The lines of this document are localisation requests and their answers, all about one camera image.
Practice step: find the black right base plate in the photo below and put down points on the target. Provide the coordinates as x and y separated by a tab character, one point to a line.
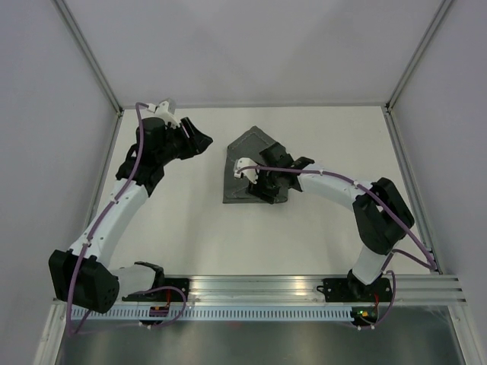
350	290

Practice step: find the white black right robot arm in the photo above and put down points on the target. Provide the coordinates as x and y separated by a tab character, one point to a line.
381	215

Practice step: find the aluminium frame post right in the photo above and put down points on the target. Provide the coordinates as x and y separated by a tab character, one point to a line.
432	29

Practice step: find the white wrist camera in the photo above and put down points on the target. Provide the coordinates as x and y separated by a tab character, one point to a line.
165	110
246	168

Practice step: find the aluminium left side rail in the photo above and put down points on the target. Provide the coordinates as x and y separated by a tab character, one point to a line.
95	153

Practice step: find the aluminium right side rail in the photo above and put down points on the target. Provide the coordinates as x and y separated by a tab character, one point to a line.
411	187

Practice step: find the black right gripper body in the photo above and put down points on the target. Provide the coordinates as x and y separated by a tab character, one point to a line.
267	182

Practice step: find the white slotted cable duct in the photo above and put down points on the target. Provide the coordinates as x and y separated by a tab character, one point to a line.
229	313

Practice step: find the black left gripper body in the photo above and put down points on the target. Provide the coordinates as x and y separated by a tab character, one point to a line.
177	146

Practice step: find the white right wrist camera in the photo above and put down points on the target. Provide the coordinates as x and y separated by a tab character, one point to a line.
246	168

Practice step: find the aluminium front rail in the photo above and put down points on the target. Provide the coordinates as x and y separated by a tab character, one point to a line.
281	289

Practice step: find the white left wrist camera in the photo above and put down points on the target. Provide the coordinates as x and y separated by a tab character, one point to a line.
165	110

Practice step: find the aluminium frame post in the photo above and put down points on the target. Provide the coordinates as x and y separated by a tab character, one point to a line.
73	28
432	29

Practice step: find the grey cloth napkin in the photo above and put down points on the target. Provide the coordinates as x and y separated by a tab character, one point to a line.
244	151

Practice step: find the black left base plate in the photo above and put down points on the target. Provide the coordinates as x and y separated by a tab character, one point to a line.
162	290

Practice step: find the aluminium rail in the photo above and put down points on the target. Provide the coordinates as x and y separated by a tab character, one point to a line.
411	187
95	153
281	289

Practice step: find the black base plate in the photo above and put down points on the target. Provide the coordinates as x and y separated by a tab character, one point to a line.
350	290
162	290

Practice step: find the aluminium frame post left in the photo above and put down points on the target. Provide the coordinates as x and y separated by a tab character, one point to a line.
73	28

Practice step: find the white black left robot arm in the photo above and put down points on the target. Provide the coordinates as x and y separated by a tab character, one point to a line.
80	275

